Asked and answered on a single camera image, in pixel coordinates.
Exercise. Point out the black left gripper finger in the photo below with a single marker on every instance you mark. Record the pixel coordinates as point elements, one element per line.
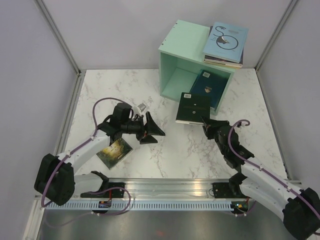
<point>148,140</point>
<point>151,127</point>

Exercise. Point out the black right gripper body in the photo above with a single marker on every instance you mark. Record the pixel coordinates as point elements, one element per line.
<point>215,130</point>

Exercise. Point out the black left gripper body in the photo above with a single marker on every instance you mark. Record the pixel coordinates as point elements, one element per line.
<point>134,127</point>

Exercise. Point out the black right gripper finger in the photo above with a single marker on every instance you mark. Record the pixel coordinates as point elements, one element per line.
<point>208,132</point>
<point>207,122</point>

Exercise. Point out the black book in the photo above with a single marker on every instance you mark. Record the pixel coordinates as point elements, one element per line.
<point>191,109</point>

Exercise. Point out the green forest cover book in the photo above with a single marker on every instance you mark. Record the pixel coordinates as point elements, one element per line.
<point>114,153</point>

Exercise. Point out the navy blue book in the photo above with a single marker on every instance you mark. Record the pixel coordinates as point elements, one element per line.
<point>210,85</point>

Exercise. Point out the dark purple galaxy book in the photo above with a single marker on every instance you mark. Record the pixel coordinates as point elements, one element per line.
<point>241,57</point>

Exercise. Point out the light blue SO book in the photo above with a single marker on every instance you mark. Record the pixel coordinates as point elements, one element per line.
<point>225,41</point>

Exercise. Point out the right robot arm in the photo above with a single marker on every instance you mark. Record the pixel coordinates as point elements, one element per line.
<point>298,208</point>

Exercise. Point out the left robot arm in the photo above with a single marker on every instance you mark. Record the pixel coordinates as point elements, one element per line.
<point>57,180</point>

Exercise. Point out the mint green open cabinet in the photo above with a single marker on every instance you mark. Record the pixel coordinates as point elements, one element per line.
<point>181,60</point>

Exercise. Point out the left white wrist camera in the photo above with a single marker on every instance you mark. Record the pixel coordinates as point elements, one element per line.
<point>140,108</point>

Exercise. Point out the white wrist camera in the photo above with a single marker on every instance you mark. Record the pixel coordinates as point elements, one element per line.
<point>241,124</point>
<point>140,108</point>

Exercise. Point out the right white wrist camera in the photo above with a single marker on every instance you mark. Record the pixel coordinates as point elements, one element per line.
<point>241,124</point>

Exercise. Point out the aluminium rail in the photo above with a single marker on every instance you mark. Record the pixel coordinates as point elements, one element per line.
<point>162,188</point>

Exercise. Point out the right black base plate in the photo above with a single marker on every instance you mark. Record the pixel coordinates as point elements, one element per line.
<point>226,190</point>

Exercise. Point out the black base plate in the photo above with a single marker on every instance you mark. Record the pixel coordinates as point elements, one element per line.
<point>110,190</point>
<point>226,190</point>

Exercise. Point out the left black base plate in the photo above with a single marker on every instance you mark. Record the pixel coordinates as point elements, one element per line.
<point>110,190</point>

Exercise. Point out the white slotted cable duct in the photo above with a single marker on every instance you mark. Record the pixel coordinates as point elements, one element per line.
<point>144,205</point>

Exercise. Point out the right aluminium corner post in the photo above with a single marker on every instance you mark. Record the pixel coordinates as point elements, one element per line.
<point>276,33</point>

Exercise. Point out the aluminium corner post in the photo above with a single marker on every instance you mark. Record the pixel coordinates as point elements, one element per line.
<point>276,33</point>
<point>57,34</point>

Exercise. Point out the left aluminium corner post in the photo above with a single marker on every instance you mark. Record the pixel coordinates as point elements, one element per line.
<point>57,34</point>

